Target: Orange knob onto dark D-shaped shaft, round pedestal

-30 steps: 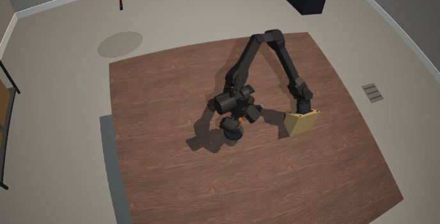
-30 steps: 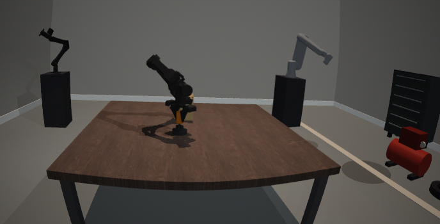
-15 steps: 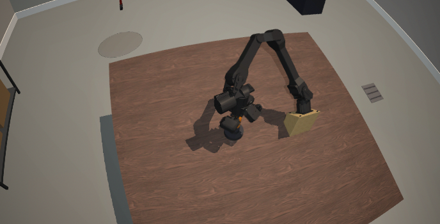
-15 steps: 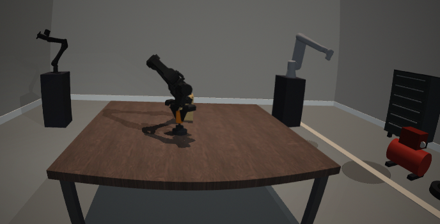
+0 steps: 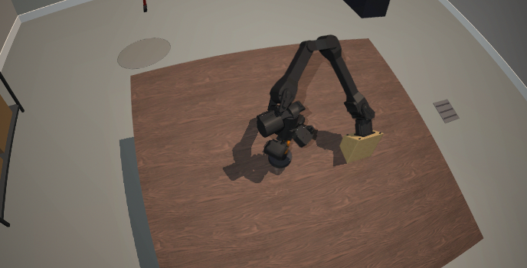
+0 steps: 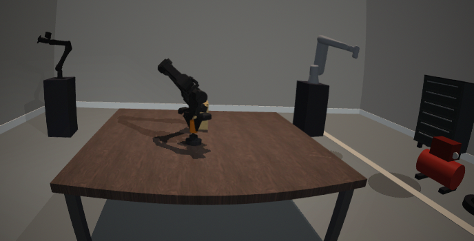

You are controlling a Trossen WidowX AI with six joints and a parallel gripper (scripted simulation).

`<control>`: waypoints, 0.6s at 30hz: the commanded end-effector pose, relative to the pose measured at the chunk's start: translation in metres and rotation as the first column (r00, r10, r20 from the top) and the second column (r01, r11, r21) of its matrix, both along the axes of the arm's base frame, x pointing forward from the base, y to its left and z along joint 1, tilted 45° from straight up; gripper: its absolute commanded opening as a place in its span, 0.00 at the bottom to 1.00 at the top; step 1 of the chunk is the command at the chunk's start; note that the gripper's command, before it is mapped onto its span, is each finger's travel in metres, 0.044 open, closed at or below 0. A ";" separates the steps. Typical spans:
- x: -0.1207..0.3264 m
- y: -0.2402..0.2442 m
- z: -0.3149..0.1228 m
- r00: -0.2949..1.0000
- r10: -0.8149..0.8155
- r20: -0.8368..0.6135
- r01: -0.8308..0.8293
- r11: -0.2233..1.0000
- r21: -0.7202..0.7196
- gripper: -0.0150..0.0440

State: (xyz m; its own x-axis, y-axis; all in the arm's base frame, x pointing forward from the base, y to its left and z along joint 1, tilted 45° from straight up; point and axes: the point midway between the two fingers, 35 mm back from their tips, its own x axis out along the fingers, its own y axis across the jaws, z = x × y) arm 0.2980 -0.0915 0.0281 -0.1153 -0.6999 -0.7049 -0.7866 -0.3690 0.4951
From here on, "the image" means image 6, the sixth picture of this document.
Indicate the orange knob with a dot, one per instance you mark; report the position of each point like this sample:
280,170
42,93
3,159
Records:
192,127

